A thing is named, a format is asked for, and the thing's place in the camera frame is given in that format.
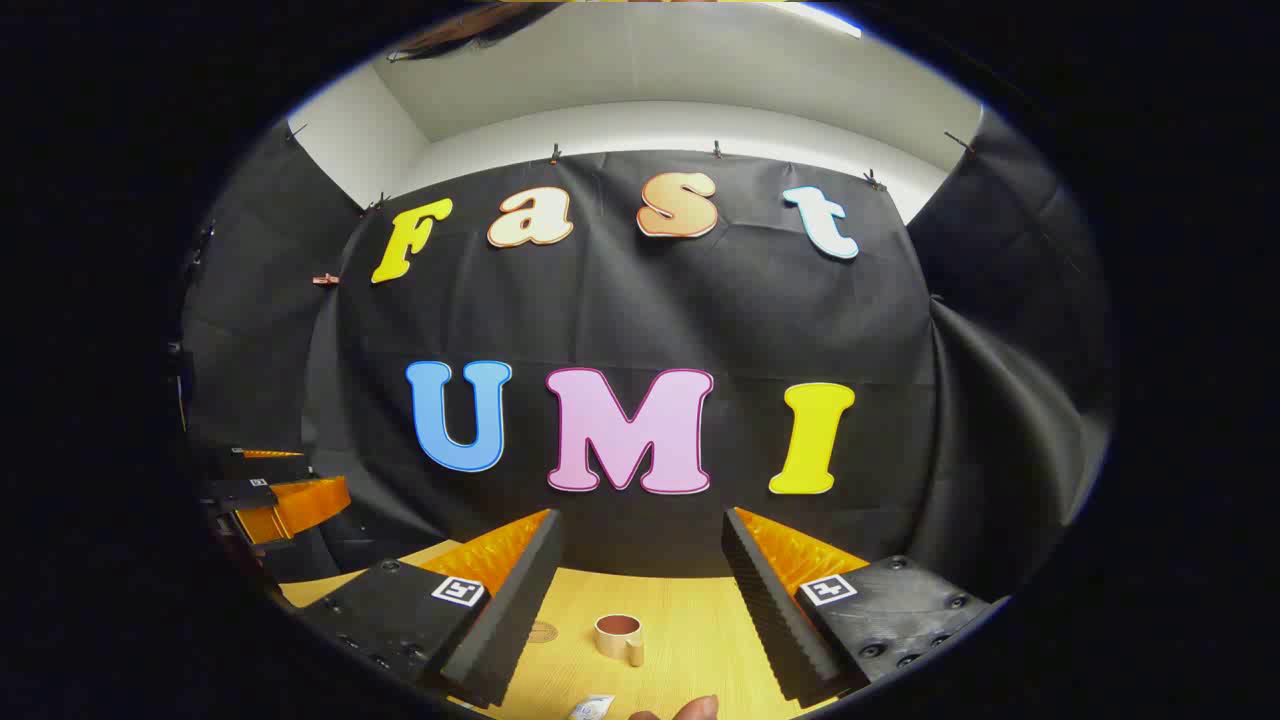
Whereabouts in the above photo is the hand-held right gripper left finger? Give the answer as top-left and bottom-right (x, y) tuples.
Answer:
(300, 508), (564, 709)

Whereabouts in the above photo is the wooden desktop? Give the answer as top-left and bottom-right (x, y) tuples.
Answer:
(278, 540), (851, 720)

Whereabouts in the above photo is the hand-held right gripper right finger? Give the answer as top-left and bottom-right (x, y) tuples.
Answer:
(722, 507), (991, 709)

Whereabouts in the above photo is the beige cup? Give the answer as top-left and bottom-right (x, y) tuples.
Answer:
(594, 613), (646, 668)

